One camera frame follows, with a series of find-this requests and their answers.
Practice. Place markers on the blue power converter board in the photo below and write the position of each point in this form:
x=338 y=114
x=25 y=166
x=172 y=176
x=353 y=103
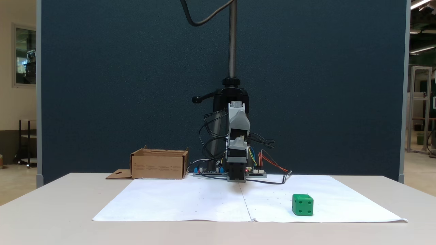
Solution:
x=209 y=172

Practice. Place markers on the white paper sheet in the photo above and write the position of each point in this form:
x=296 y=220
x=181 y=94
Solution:
x=333 y=200
x=177 y=200

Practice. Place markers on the black metal cart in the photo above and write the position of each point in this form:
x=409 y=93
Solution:
x=20 y=143

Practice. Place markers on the green dice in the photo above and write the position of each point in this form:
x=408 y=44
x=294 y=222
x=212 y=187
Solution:
x=302 y=205

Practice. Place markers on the dark blue partition panel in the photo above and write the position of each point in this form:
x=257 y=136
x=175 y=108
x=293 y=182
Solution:
x=102 y=85

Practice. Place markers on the brown cardboard box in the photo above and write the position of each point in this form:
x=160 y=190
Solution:
x=156 y=168

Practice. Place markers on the motor controller circuit board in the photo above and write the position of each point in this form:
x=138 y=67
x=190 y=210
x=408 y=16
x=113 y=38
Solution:
x=257 y=174

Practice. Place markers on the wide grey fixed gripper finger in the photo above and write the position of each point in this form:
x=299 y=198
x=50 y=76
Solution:
x=240 y=143

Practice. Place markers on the black camera tripod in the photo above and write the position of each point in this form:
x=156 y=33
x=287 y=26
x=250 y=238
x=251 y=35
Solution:
x=232 y=41

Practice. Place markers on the framed wall window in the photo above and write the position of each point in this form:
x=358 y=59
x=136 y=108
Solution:
x=25 y=54

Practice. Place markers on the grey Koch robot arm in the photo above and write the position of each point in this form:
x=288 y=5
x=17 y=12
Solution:
x=238 y=122

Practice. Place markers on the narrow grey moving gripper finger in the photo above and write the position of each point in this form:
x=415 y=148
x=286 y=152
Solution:
x=237 y=153

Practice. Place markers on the aluminium frame stand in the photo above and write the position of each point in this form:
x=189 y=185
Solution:
x=414 y=102

